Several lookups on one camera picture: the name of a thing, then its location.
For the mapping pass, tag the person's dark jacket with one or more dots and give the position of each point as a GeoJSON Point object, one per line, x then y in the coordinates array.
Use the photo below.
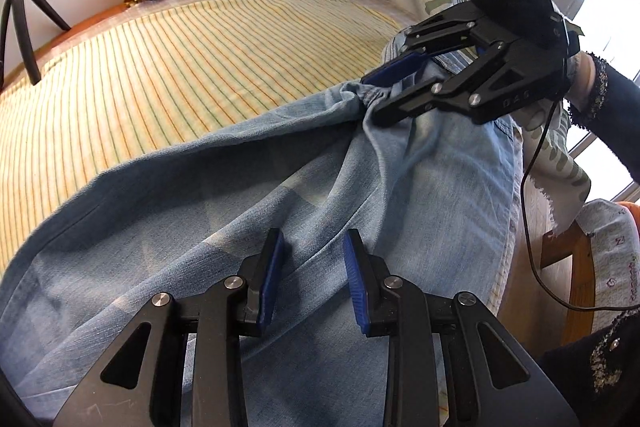
{"type": "Point", "coordinates": [575, 382]}

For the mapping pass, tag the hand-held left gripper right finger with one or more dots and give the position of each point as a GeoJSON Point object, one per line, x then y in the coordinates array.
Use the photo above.
{"type": "Point", "coordinates": [357, 287]}

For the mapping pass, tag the person's right hand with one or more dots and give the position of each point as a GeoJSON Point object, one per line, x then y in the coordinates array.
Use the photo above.
{"type": "Point", "coordinates": [582, 77]}

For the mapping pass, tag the orange cloth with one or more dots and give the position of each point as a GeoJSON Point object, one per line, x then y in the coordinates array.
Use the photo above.
{"type": "Point", "coordinates": [631, 213]}

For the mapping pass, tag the light blue denim pants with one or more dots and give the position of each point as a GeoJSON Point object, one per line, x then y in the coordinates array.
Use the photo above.
{"type": "Point", "coordinates": [325, 187]}

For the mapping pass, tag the wooden chair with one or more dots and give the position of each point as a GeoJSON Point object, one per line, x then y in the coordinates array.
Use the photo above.
{"type": "Point", "coordinates": [580, 277]}

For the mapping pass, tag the person's right forearm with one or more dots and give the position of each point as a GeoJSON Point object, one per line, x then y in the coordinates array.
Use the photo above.
{"type": "Point", "coordinates": [620, 117]}

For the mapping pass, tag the small black tripod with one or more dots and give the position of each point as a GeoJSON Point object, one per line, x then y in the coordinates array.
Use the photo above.
{"type": "Point", "coordinates": [17, 7]}

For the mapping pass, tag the white printed cloth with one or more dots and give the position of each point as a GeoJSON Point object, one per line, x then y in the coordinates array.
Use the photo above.
{"type": "Point", "coordinates": [615, 257]}

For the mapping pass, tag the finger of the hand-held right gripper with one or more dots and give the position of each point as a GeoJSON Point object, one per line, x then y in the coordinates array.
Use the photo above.
{"type": "Point", "coordinates": [395, 69]}
{"type": "Point", "coordinates": [415, 104]}

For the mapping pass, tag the yellow striped cloth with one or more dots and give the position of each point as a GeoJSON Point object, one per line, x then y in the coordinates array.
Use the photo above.
{"type": "Point", "coordinates": [175, 67]}

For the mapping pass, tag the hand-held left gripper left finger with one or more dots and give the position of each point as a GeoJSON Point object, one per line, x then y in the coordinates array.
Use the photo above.
{"type": "Point", "coordinates": [267, 287]}

